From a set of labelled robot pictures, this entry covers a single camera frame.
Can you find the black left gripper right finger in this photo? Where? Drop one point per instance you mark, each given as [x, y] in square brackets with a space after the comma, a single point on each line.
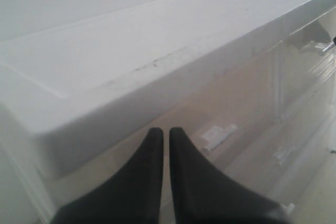
[203, 194]

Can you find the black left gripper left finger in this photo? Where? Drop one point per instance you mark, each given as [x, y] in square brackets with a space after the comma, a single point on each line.
[131, 195]

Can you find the clear drawer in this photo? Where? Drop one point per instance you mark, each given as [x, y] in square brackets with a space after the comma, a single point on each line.
[221, 116]
[301, 59]

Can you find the white plastic drawer cabinet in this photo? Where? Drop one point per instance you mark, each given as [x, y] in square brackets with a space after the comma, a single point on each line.
[53, 76]

